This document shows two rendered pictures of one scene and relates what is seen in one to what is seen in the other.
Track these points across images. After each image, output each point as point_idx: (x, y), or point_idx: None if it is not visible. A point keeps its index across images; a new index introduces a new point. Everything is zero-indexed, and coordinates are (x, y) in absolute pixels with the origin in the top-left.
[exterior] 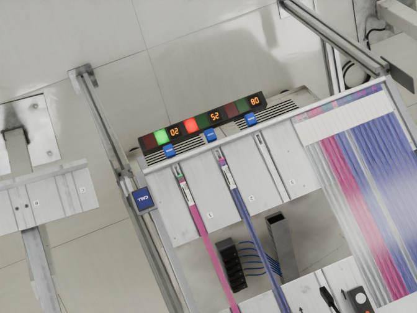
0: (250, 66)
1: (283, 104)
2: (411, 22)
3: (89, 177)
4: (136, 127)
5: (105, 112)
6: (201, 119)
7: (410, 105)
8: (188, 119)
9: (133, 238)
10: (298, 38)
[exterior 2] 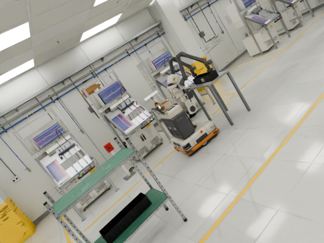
0: (148, 158)
1: (141, 154)
2: (124, 166)
3: None
4: (162, 144)
5: (163, 129)
6: (147, 122)
7: (120, 174)
8: (149, 122)
9: None
10: (142, 164)
